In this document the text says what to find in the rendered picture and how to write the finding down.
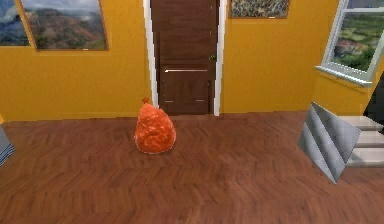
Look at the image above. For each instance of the orange tied rubbish bag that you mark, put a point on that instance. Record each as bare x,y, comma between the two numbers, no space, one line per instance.
155,128

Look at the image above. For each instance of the dark brown wooden door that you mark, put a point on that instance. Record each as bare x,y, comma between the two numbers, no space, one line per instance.
185,53

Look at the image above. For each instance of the framed speckled abstract picture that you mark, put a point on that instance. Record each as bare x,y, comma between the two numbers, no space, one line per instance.
258,8

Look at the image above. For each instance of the grey metal shelf unit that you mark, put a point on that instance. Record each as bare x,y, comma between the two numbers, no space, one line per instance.
330,141

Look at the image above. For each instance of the large framed mountain landscape picture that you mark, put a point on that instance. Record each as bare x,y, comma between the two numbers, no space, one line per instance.
65,25

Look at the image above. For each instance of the white framed window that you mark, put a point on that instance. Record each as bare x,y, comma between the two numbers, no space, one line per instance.
356,40

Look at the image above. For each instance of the grey striped furniture corner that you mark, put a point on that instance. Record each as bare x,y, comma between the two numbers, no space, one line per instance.
4,146

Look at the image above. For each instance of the framed blue sky picture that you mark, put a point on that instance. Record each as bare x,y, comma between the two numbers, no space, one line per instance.
10,23

